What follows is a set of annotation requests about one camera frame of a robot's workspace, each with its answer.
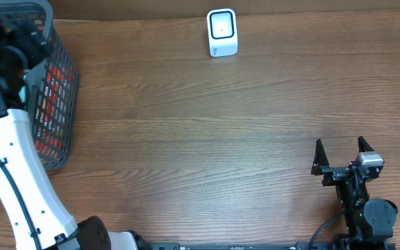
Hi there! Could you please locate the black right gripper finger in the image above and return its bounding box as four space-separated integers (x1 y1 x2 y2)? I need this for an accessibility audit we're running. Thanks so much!
313 139 329 168
358 136 374 153

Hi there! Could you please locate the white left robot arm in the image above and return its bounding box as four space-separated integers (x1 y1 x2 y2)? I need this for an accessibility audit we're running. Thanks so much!
0 1 147 250

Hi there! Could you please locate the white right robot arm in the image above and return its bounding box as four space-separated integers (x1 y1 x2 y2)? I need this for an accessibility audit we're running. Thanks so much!
308 136 399 249

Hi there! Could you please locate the white barcode scanner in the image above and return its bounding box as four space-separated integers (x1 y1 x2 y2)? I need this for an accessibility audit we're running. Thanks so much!
206 8 238 58

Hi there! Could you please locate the grey plastic mesh basket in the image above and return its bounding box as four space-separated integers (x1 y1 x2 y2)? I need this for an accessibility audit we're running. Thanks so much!
0 0 78 170

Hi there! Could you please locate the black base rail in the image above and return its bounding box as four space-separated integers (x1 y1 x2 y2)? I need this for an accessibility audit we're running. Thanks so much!
144 241 397 250

